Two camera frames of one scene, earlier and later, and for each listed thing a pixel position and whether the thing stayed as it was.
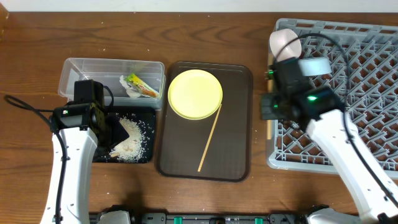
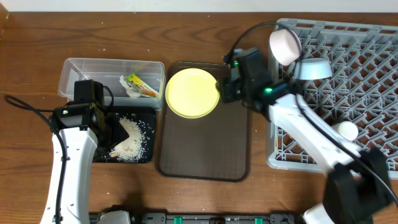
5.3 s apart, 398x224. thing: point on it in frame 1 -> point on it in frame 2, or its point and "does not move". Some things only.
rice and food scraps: x=129 y=150 does not move
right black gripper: x=266 y=114 -> x=225 y=95
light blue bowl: x=314 y=66 does not move
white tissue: x=133 y=93 does not move
